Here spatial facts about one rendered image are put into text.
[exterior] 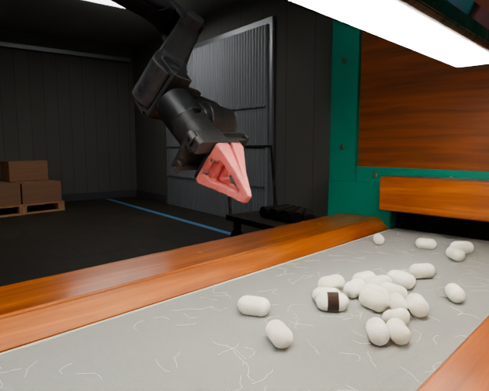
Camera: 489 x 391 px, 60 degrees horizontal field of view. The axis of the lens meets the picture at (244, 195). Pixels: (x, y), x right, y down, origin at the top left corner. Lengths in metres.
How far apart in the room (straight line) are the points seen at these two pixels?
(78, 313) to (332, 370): 0.26
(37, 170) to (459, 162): 6.26
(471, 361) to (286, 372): 0.14
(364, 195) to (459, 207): 0.23
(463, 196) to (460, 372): 0.54
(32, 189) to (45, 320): 5.91
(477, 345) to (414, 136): 0.62
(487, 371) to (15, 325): 0.40
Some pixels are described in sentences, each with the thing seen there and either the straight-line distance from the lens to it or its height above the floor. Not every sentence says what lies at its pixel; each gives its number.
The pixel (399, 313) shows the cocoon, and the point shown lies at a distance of 0.47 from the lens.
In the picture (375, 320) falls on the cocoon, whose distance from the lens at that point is 0.43.
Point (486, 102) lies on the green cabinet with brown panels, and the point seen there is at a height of 1.00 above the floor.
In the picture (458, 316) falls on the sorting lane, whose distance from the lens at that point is 0.53.
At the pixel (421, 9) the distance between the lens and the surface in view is 0.43.
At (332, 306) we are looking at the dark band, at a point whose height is 0.75.
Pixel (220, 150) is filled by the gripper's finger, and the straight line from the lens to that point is 0.54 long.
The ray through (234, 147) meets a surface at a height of 0.92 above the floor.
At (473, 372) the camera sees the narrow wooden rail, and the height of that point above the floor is 0.76.
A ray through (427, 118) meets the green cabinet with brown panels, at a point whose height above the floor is 0.98.
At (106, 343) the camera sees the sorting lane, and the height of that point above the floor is 0.74.
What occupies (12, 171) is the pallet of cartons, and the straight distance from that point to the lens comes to 6.67.
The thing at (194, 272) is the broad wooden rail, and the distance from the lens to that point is 0.56.
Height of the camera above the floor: 0.92
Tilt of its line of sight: 7 degrees down
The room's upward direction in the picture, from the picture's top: straight up
